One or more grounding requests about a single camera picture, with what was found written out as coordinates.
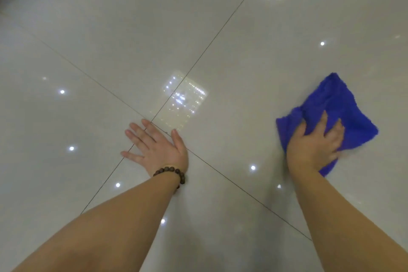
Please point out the person's left middle finger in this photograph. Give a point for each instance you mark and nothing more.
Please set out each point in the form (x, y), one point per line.
(139, 133)

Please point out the person's left thumb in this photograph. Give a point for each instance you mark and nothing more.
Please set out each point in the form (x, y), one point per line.
(179, 141)

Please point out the person's right middle finger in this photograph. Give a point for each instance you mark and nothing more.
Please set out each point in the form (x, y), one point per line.
(336, 133)

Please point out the blue microfiber cloth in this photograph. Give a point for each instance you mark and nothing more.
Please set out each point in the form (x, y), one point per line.
(344, 109)

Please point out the person's right forearm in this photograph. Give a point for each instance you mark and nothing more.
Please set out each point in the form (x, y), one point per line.
(338, 227)

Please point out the person's right thumb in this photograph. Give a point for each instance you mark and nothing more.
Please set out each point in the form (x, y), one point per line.
(301, 129)

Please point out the person's left forearm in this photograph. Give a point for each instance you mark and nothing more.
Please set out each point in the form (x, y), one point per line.
(111, 224)

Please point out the person's right hand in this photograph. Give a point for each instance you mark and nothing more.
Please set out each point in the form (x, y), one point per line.
(310, 150)

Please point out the person's left little finger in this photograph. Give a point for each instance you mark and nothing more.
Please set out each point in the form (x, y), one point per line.
(131, 156)

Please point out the person's left hand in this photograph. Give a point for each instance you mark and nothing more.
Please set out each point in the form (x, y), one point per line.
(161, 153)

